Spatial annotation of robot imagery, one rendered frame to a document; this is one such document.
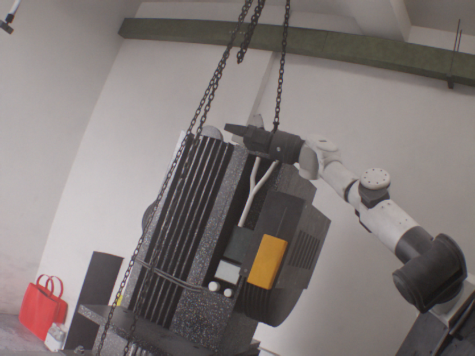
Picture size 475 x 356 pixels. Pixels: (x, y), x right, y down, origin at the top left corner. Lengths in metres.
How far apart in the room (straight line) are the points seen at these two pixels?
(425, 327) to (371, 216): 0.30
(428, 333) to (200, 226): 0.95
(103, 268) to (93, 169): 1.92
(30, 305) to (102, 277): 1.98
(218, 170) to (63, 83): 2.30
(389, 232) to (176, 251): 0.89
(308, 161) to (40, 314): 2.83
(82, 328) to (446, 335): 1.46
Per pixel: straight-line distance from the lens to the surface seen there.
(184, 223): 1.78
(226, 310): 1.67
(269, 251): 1.51
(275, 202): 1.56
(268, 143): 1.39
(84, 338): 2.08
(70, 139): 3.96
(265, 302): 1.60
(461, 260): 1.06
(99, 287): 2.01
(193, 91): 3.46
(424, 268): 1.03
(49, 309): 3.73
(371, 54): 2.91
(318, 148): 1.33
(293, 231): 1.53
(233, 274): 1.68
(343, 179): 1.25
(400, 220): 1.11
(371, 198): 1.16
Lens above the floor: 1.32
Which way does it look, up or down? 5 degrees up
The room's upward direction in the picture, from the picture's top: 20 degrees clockwise
